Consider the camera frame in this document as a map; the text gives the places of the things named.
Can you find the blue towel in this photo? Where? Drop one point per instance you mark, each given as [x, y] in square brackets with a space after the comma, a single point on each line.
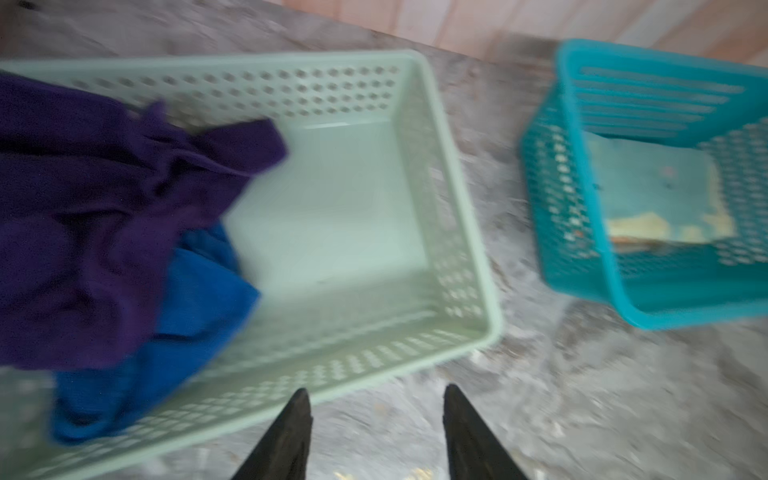
[206, 304]

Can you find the light green plastic basket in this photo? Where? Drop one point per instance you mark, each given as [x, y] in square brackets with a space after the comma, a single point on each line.
[363, 244]

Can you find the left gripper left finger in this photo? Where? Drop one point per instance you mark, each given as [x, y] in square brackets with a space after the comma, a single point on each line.
[282, 453]

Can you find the yellow teal hippo towel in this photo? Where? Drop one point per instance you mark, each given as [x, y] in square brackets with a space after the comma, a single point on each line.
[652, 193]

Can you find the purple towel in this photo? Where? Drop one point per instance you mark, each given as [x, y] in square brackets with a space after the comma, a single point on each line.
[94, 197]

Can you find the teal plastic basket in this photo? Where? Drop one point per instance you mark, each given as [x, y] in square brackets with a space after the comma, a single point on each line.
[624, 92]

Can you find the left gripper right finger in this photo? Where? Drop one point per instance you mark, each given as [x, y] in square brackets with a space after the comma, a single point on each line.
[473, 451]

